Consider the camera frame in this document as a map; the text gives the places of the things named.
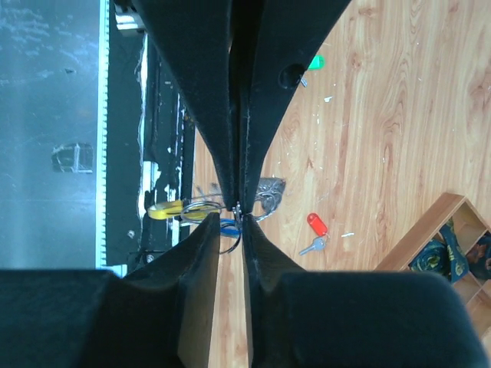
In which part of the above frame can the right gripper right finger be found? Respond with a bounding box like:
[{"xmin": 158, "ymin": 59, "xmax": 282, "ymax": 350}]
[{"xmin": 242, "ymin": 215, "xmax": 489, "ymax": 367}]

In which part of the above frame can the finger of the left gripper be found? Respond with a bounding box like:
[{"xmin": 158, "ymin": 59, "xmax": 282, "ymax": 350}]
[
  {"xmin": 134, "ymin": 1, "xmax": 235, "ymax": 209},
  {"xmin": 239, "ymin": 1, "xmax": 349, "ymax": 213}
]

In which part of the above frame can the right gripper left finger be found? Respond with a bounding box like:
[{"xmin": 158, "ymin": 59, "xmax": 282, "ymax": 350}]
[{"xmin": 1, "ymin": 213, "xmax": 220, "ymax": 367}]

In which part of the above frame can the red tagged key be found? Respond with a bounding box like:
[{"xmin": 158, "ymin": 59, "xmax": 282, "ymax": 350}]
[{"xmin": 307, "ymin": 212, "xmax": 328, "ymax": 237}]

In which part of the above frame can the green tagged key lower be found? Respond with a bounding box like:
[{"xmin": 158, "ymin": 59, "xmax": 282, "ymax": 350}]
[{"xmin": 300, "ymin": 55, "xmax": 325, "ymax": 87}]

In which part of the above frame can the plain silver key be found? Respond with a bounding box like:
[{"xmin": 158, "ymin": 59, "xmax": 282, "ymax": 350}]
[{"xmin": 299, "ymin": 235, "xmax": 329, "ymax": 255}]

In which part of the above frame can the rolled dark tie front-left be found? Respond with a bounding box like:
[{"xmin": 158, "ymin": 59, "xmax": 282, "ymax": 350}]
[{"xmin": 408, "ymin": 219, "xmax": 470, "ymax": 283}]

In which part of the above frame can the rolled dark tie top-left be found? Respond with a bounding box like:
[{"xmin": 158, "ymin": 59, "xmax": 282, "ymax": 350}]
[{"xmin": 466, "ymin": 232, "xmax": 491, "ymax": 281}]

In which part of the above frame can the wooden compartment tray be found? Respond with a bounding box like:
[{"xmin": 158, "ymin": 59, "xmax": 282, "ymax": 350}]
[{"xmin": 376, "ymin": 193, "xmax": 490, "ymax": 340}]

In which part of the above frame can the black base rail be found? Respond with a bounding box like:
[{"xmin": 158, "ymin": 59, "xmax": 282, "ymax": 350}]
[{"xmin": 100, "ymin": 1, "xmax": 196, "ymax": 277}]

